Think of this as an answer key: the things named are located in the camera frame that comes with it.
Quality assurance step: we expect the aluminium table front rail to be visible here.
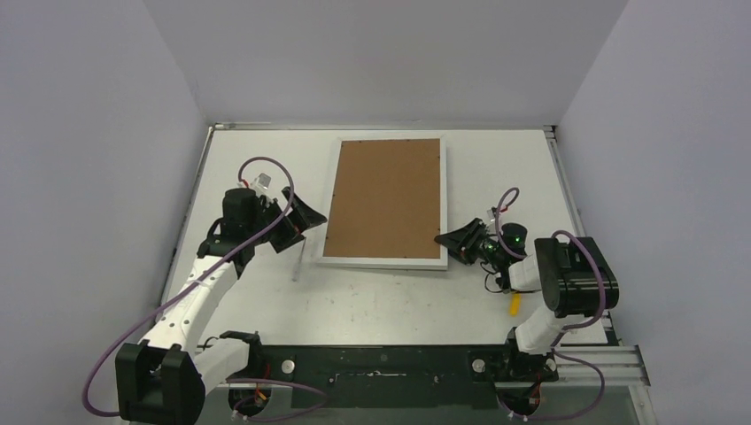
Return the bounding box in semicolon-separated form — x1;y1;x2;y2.
199;345;651;390

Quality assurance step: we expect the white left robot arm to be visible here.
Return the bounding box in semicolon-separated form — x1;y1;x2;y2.
115;187;327;424

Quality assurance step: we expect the yellow handle screwdriver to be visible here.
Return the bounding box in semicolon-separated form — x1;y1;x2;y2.
508;292;522;317

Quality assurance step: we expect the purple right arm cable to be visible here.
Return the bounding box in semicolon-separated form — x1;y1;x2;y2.
492;186;608;422

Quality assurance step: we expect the white picture frame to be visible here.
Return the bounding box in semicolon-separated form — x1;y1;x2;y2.
315;135;448;271

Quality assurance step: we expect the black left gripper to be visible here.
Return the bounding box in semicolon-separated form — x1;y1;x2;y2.
247;188;327;252

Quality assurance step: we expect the clear handle screwdriver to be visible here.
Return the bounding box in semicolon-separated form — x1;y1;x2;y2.
291;239;307;282

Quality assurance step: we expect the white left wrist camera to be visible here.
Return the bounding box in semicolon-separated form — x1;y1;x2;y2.
253;173;272;190

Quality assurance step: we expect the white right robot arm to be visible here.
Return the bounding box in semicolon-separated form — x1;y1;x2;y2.
434;219;619;380

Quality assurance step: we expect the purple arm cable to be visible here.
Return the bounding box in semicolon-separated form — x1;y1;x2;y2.
492;186;608;422
81;156;329;425

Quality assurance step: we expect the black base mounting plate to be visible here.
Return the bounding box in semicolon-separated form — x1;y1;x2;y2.
223;344;559;416

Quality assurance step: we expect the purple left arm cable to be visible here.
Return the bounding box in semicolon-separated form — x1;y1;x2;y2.
81;156;329;425

